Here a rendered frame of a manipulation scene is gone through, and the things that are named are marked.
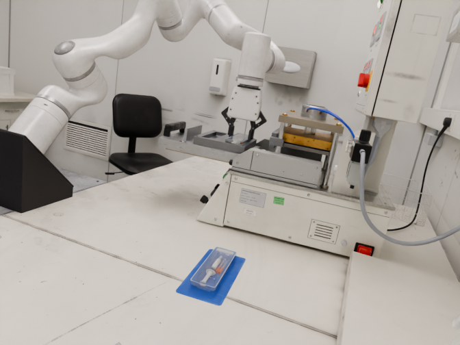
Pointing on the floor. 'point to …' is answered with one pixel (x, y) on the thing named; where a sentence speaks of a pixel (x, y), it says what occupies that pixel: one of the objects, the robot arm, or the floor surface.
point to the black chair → (135, 111)
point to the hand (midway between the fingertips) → (240, 134)
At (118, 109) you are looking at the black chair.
